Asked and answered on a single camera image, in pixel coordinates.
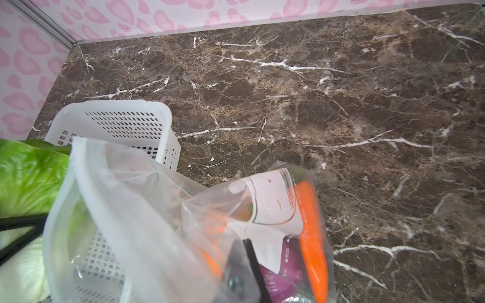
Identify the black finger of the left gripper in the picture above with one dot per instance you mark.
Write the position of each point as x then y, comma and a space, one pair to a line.
35, 223

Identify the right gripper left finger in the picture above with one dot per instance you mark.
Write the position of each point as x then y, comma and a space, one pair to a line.
239, 282

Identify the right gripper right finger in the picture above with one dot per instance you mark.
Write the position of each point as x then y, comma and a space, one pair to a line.
255, 269

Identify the purple onion toy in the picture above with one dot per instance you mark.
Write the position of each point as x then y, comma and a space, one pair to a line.
284, 285

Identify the green lettuce toy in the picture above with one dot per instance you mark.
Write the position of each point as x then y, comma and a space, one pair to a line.
32, 173

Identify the orange carrot toy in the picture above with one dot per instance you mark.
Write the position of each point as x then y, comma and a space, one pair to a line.
311, 240

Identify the clear zip top bag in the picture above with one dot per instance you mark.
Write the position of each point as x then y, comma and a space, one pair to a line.
139, 206

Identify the white perforated plastic basket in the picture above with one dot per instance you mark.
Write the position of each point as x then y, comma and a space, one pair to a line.
78, 261

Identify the orange tomato toy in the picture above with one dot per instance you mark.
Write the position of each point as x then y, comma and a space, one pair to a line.
216, 241

